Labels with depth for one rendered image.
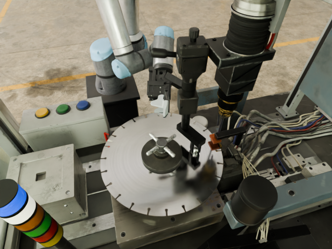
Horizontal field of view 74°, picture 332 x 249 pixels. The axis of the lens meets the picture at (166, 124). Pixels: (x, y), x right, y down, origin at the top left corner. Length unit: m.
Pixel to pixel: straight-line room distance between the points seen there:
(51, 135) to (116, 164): 0.34
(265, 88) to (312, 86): 2.15
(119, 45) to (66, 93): 1.70
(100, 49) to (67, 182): 0.59
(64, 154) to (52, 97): 1.81
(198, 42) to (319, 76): 0.20
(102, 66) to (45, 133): 0.39
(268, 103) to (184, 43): 0.79
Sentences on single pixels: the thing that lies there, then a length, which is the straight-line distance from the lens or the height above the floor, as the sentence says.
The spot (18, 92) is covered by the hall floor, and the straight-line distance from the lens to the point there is 2.75.
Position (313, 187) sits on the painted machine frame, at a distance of 0.54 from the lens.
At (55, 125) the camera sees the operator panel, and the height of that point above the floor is 0.89.
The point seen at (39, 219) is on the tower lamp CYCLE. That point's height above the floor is 1.07.
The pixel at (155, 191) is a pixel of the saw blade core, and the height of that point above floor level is 0.95.
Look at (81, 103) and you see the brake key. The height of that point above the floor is 0.91.
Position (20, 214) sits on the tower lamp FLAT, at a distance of 0.41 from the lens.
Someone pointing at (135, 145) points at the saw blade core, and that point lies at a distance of 0.64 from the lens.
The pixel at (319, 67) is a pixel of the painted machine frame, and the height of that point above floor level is 1.27.
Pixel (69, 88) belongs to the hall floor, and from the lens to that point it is 2.55.
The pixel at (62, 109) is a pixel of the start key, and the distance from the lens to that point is 0.87.
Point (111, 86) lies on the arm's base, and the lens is 1.11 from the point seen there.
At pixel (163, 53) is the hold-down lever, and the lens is 0.48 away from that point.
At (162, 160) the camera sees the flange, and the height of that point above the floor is 0.96.
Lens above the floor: 1.45
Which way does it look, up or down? 47 degrees down
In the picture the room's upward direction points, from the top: straight up
